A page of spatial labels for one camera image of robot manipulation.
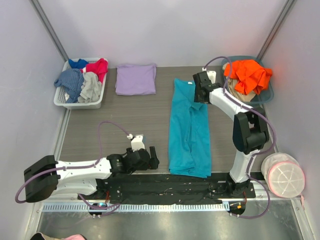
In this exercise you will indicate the beige garment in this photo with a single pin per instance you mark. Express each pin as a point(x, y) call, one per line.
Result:
point(232, 82)

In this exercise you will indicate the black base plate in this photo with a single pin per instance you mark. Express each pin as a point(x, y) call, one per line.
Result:
point(166, 189)

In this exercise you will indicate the right aluminium corner post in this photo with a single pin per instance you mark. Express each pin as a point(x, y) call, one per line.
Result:
point(284, 13)

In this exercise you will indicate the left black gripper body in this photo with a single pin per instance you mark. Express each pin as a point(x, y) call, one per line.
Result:
point(152, 157)

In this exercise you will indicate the aluminium frame rails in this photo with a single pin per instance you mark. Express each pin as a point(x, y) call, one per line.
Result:
point(61, 198)

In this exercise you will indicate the white plastic basket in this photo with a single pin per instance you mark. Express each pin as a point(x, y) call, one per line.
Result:
point(60, 93)

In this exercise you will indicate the folded lavender t shirt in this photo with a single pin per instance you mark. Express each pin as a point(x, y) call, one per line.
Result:
point(135, 80)

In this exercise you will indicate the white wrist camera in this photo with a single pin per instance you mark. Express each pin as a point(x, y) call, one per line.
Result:
point(211, 74)
point(137, 142)

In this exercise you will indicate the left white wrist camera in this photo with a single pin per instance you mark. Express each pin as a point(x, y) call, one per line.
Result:
point(137, 142)

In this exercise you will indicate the royal blue t shirt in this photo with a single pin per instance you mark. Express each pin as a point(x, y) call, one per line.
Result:
point(79, 64)

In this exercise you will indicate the white round mesh hamper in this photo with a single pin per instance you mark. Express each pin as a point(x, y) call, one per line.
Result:
point(283, 175)

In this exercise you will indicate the teal t shirt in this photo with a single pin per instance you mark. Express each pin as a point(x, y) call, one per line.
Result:
point(189, 144)

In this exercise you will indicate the aluminium corner post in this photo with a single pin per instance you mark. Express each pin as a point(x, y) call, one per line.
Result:
point(49, 28)
point(284, 13)

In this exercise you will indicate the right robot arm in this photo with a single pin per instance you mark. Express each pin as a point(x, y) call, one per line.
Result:
point(250, 131)

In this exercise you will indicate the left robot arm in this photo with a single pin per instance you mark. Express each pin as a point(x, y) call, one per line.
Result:
point(48, 177)

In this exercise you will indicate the grey t shirt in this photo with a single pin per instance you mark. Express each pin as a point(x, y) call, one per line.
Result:
point(90, 89)

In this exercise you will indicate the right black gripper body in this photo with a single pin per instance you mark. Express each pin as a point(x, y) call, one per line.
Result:
point(200, 85)

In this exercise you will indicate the teal plastic basket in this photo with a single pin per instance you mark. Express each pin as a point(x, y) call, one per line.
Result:
point(265, 96)

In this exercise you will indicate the blue checked shirt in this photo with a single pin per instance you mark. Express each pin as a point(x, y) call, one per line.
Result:
point(71, 80)

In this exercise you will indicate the red t shirt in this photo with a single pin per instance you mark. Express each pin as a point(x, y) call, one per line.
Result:
point(100, 68)

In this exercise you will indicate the left aluminium corner post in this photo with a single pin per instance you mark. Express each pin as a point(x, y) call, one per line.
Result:
point(49, 28)

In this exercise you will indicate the slotted cable duct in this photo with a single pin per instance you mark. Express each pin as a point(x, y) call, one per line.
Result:
point(130, 208)

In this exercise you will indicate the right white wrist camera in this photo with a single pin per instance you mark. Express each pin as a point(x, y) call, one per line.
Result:
point(211, 74)

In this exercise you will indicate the orange t shirt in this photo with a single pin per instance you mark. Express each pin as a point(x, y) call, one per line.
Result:
point(251, 76)

